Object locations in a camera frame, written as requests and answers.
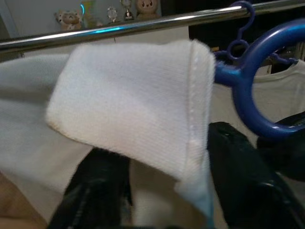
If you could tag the tan plush toy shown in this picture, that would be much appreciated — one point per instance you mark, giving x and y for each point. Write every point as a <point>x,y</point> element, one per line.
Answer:
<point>147,8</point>

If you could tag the gold trophy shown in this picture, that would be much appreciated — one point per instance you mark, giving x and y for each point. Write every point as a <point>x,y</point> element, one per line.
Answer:
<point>127,13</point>

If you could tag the chrome clothes rack rail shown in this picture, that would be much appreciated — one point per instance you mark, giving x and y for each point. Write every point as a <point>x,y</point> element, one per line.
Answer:
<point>143,25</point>

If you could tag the green yellow box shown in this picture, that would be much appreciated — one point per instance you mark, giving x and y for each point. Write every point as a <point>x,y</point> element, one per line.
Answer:
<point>89,14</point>

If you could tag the spotted plush bear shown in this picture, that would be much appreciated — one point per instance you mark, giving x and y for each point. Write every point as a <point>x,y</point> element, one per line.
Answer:
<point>69,20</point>

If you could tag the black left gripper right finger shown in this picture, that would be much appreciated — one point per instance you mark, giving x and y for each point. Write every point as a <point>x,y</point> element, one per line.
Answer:
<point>238,179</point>

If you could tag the white ribbed knit garment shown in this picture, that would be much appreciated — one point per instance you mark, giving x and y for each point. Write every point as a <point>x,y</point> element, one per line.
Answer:
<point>131,95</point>

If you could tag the clear crystal trophy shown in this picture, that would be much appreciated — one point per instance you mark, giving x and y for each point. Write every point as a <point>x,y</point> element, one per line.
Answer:
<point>112,14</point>

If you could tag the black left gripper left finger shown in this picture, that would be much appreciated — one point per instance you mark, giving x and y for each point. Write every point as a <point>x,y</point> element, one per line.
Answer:
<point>95,195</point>

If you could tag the purple plastic hanger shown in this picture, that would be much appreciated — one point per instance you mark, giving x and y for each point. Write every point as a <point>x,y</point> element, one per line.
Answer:
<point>245,100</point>
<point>252,16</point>

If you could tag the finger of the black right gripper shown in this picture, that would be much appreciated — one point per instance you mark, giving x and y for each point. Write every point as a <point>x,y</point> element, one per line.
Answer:
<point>297,121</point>
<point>286,157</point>

